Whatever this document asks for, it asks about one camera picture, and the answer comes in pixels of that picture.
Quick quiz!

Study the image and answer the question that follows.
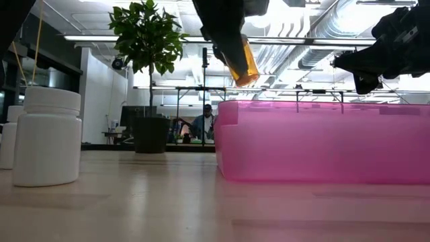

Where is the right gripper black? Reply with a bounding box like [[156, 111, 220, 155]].
[[332, 0, 430, 95]]

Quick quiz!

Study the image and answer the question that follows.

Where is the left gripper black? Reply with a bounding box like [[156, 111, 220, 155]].
[[191, 0, 270, 78]]

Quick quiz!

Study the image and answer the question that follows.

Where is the pink translucent plastic basket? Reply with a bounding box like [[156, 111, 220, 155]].
[[214, 99, 430, 185]]

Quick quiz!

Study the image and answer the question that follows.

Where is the black tripod stand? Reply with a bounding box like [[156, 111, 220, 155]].
[[200, 46, 209, 146]]

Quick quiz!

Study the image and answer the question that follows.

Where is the long black-framed table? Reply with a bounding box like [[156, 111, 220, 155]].
[[132, 85, 430, 106]]

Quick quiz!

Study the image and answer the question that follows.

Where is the potted green plant black pot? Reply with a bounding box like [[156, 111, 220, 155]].
[[107, 0, 189, 155]]

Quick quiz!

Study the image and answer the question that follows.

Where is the person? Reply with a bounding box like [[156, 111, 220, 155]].
[[189, 104, 216, 141]]

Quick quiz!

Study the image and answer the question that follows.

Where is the black computer monitor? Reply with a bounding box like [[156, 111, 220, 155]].
[[120, 105, 158, 128]]

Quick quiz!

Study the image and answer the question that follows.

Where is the silver ventilation duct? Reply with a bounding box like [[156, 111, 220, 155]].
[[297, 0, 380, 70]]

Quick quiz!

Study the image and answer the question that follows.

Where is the yellow power cable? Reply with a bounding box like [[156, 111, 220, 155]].
[[11, 0, 45, 87]]

